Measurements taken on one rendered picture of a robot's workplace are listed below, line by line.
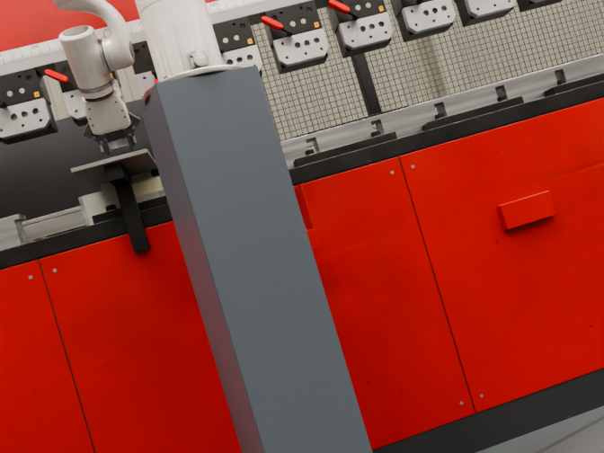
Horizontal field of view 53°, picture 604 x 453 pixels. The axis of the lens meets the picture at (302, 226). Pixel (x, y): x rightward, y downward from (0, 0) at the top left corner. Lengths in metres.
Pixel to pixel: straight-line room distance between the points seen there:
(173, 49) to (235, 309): 0.45
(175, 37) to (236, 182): 0.27
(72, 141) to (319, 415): 1.57
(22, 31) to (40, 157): 0.61
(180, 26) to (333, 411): 0.70
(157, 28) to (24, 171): 1.34
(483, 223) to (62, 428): 1.22
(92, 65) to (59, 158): 0.82
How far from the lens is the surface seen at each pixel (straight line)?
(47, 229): 2.05
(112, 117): 1.64
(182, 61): 1.08
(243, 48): 1.80
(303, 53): 1.80
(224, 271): 0.98
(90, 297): 1.62
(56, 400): 1.68
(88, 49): 1.56
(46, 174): 2.34
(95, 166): 1.51
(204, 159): 1.00
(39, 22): 1.88
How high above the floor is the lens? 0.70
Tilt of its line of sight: 1 degrees up
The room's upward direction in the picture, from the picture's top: 17 degrees counter-clockwise
